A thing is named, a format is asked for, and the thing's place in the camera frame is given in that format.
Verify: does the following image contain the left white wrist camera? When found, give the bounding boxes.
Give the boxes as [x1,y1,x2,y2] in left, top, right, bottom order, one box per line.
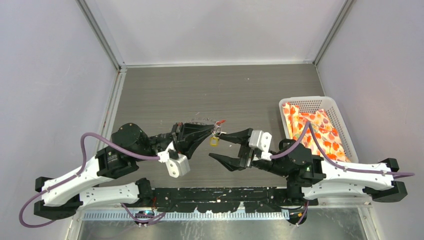
[158,149,191,178]

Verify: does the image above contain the purple cable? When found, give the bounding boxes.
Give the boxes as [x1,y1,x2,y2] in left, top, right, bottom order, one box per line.
[18,132,167,229]
[269,120,416,227]

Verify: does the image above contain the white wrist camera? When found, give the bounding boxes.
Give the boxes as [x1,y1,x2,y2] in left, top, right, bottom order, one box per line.
[248,130,272,161]
[158,149,191,178]

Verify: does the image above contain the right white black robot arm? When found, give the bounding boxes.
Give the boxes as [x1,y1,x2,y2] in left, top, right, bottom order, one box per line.
[209,128,408,206]

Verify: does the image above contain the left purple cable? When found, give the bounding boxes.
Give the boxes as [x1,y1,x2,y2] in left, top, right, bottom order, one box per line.
[18,132,167,229]

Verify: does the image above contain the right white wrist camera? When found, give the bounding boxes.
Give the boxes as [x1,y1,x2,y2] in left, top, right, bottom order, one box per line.
[248,130,272,161]

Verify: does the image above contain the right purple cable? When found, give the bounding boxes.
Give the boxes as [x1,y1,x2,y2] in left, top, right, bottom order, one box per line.
[269,120,416,227]

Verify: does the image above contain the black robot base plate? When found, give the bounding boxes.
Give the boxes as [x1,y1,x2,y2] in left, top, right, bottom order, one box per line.
[132,186,320,215]

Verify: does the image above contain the orange floral cloth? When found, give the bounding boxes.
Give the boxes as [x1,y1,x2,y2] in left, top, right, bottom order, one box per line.
[281,102,350,162]

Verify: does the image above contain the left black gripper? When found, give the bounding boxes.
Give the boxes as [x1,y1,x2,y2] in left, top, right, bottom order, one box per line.
[133,121,216,162]

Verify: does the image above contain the white plastic basket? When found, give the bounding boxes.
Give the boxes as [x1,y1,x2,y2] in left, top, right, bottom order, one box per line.
[278,96,359,163]

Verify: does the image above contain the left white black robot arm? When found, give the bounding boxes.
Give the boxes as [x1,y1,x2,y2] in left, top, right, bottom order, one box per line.
[33,122,221,221]

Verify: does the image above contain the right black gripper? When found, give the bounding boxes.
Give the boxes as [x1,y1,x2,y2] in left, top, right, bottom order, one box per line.
[208,126,290,177]

